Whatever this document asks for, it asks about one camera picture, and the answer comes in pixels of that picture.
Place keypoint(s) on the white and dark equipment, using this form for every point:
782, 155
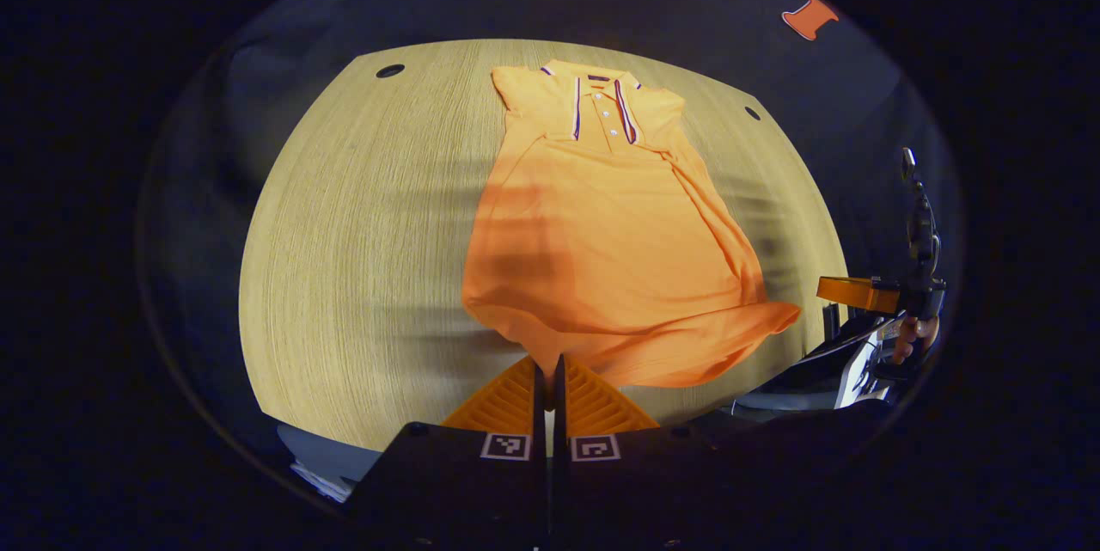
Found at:
855, 370

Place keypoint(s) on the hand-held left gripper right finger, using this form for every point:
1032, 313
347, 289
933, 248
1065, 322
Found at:
636, 491

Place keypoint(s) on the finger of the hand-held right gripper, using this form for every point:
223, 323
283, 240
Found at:
846, 293

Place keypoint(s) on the orange T-shirt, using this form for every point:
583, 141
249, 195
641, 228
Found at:
601, 233

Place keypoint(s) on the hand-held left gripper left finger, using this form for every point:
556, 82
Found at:
464, 491

